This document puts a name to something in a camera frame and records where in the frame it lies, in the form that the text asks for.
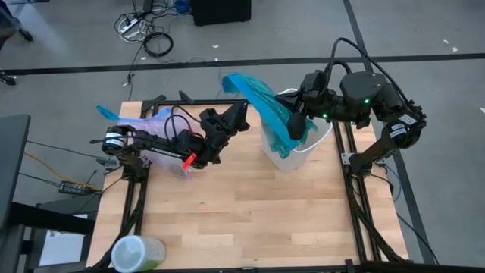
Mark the black power adapter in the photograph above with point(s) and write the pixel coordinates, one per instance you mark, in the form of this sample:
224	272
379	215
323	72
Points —
74	187

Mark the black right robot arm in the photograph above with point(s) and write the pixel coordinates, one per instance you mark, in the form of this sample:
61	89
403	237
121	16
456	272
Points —
363	87

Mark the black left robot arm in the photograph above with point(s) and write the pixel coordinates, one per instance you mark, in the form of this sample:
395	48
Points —
159	144

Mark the black tripod leg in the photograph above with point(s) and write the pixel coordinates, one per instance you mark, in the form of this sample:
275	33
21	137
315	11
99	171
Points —
26	36

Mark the white board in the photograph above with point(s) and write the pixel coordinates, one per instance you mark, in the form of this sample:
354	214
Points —
62	248

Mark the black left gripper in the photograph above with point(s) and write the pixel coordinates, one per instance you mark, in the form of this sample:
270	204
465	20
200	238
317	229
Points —
216	129

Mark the white green wipes canister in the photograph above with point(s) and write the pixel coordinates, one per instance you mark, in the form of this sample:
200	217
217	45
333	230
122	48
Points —
136	254

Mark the white power strip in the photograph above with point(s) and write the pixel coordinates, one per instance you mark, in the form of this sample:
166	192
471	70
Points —
130	26

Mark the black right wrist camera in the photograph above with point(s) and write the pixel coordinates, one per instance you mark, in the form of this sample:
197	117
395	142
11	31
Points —
313	85

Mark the person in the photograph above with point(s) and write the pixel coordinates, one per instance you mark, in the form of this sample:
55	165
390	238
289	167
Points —
8	24

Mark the black cabinet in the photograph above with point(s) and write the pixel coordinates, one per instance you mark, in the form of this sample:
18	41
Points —
219	11

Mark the teal trash bag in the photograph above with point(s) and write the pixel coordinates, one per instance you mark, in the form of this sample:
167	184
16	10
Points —
265	106

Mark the black caster foot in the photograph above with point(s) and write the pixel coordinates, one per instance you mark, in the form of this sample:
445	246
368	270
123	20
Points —
7	79

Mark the dark grey desk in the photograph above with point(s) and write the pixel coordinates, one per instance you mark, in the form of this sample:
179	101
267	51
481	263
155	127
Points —
13	159

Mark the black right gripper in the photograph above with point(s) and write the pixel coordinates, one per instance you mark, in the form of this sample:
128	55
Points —
318	110

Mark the white plastic trash bin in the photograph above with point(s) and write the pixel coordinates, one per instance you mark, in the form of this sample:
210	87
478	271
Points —
291	163

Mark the black desk beam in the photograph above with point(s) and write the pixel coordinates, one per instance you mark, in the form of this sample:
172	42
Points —
49	220

